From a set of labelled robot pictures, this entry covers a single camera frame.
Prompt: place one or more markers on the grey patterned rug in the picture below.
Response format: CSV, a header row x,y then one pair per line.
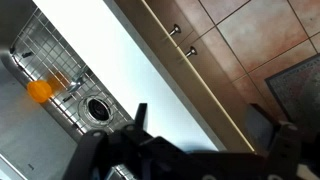
x,y
300,90

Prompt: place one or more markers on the metal spoon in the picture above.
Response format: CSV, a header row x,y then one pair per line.
x,y
75,85

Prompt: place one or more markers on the metal cabinet knob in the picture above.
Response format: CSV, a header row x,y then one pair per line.
x,y
175,30
191,51

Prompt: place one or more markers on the orange round object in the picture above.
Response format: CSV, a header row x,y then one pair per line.
x,y
39,90

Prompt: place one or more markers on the sink drain strainer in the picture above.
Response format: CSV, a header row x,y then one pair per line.
x,y
97,110

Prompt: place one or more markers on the wooden sink base cabinet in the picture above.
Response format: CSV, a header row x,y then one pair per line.
x,y
203,70

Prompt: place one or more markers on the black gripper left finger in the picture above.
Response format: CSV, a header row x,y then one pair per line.
x,y
110,153

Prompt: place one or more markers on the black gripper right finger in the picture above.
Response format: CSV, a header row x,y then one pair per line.
x,y
286,150

